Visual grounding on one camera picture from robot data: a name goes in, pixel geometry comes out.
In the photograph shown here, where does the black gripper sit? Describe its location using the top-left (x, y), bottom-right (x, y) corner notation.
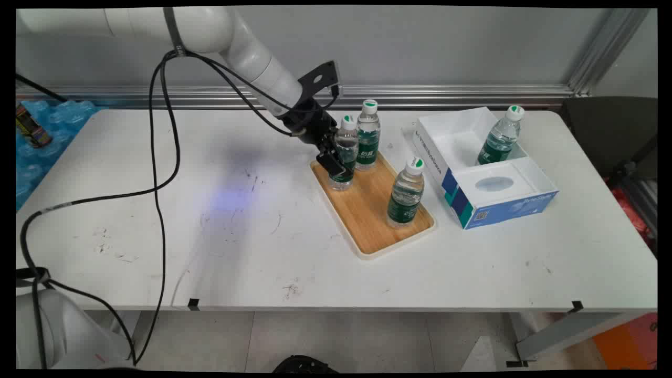
top-left (278, 96), bottom-right (353, 182)

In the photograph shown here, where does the water bottle green label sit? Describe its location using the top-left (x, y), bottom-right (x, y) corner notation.
top-left (477, 105), bottom-right (526, 166)
top-left (356, 99), bottom-right (381, 171)
top-left (328, 114), bottom-right (360, 191)
top-left (387, 156), bottom-right (426, 229)

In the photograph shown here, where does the wooden tray cream rim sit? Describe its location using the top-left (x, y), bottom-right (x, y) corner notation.
top-left (310, 150), bottom-right (436, 260)

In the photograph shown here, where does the white blue ByteDance box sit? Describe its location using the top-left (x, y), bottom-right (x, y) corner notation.
top-left (402, 107), bottom-right (559, 230)

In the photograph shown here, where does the black round floor object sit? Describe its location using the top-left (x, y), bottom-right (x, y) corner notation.
top-left (273, 355), bottom-right (339, 373)

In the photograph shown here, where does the grey table leg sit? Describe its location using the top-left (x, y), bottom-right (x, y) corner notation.
top-left (129, 311), bottom-right (158, 363)
top-left (514, 312), bottom-right (638, 363)

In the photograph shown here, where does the blue wrapped water bottle pack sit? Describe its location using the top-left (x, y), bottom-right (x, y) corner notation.
top-left (16, 100), bottom-right (100, 211)

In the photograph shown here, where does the colourful printed can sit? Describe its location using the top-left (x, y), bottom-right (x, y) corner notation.
top-left (16, 102), bottom-right (53, 149)

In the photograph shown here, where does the red packaging pile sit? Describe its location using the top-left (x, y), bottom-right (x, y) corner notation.
top-left (606, 178), bottom-right (657, 247)

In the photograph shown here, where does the orange floor object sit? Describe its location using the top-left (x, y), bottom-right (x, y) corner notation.
top-left (593, 312), bottom-right (658, 369)

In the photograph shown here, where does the horizontal aluminium frame rail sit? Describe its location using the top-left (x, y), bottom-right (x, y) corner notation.
top-left (16, 84), bottom-right (578, 110)

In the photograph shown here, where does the plain black cable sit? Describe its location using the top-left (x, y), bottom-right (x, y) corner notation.
top-left (134, 50), bottom-right (295, 365)

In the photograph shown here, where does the black strap around arm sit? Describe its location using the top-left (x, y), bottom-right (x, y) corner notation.
top-left (163, 7), bottom-right (184, 56)

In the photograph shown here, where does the black cable with white tag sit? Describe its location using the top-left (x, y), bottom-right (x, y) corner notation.
top-left (20, 50), bottom-right (342, 365)

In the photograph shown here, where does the slanted aluminium frame post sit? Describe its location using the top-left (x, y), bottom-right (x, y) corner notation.
top-left (567, 8), bottom-right (652, 96)

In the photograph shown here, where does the thin black background cable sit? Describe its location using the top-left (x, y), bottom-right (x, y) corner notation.
top-left (16, 73), bottom-right (68, 102)

